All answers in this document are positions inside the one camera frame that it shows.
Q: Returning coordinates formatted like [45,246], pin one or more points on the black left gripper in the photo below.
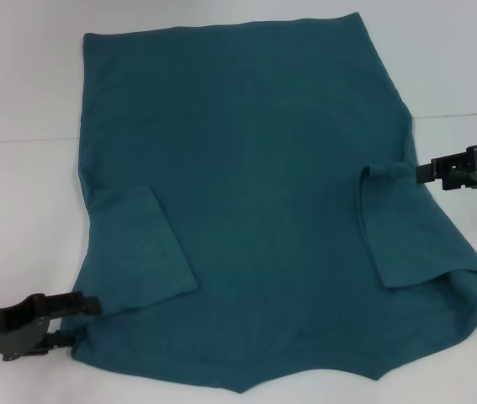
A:
[6,328]

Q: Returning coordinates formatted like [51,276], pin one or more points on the teal t-shirt with white print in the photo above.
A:
[242,189]

